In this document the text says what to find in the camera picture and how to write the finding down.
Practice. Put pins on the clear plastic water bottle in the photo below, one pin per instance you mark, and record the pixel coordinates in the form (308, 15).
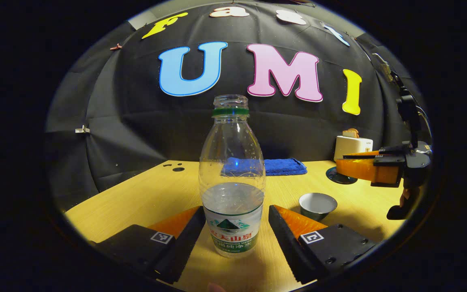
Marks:
(232, 219)

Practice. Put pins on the small red clip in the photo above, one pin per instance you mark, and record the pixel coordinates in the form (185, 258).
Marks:
(116, 47)

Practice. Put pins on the black backdrop cloth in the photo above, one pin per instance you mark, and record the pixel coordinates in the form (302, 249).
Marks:
(136, 113)

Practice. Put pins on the silver metal clip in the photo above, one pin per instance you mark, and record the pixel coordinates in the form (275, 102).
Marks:
(82, 129)

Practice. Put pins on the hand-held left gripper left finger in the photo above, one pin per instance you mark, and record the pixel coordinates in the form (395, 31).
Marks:
(185, 247)

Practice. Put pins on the teal teacup lid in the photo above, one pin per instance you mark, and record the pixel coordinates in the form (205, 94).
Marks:
(341, 177)

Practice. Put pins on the white toaster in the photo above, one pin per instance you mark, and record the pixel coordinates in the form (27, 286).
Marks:
(353, 149)

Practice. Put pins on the toast slice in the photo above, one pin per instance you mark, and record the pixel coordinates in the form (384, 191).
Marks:
(351, 133)

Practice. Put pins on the blue folded towel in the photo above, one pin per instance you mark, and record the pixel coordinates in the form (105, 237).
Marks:
(284, 166)

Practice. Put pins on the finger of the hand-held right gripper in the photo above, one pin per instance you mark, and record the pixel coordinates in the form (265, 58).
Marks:
(363, 154)
(359, 169)

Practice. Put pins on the white teacup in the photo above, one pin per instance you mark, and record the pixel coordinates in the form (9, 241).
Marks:
(318, 205)

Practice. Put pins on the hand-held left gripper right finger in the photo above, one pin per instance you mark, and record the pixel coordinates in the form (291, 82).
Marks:
(288, 247)

